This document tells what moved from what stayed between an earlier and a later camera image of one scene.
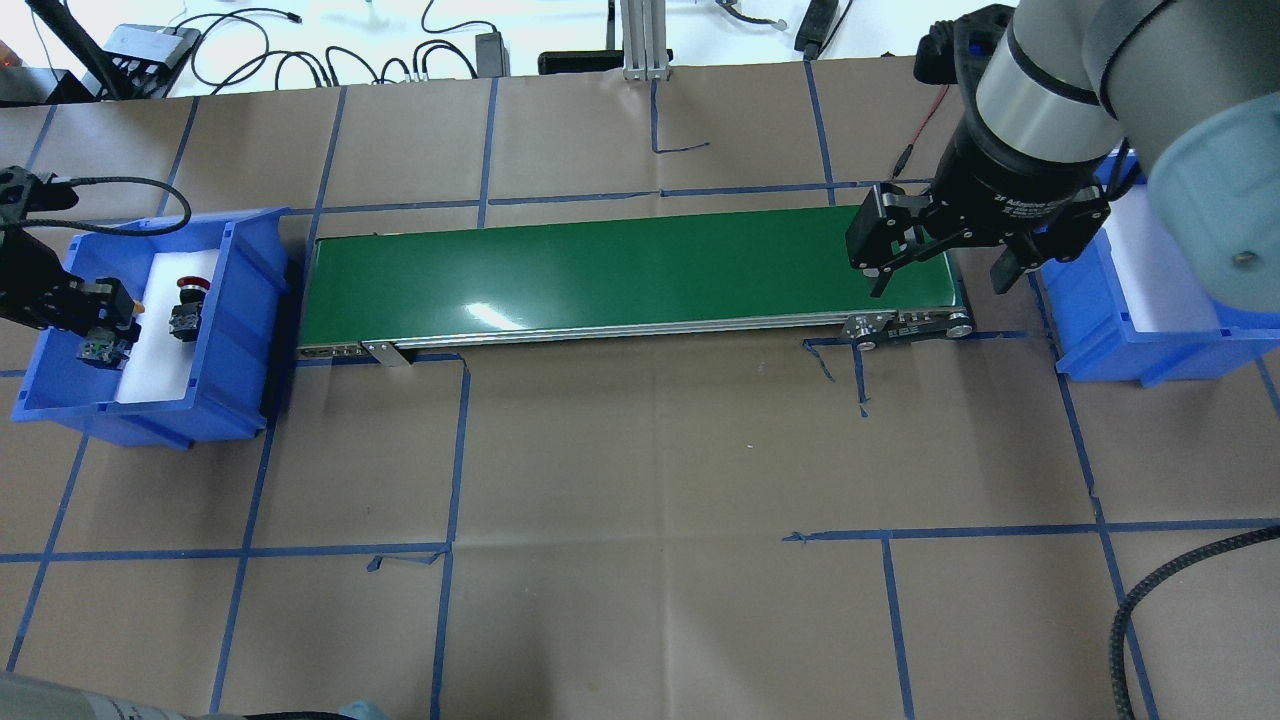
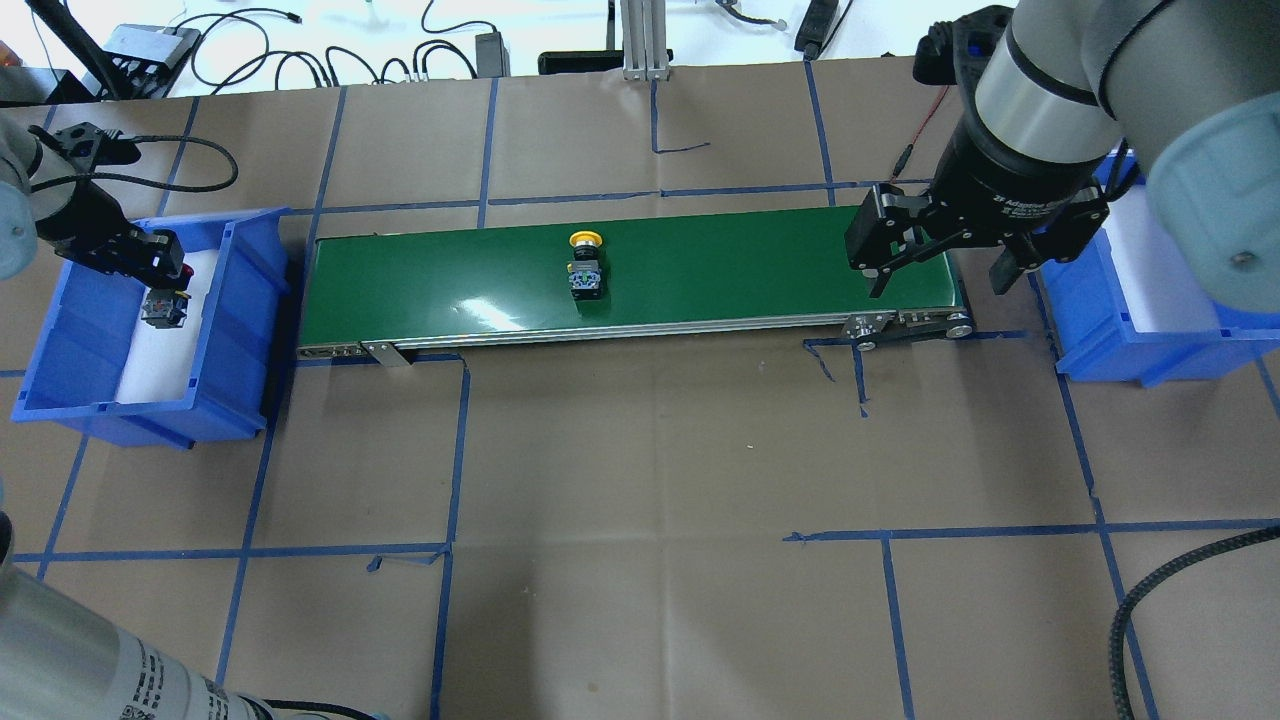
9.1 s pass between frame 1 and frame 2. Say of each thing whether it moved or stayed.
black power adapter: stayed
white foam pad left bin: stayed
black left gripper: moved
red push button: moved
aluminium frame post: stayed
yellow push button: moved
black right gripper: stayed
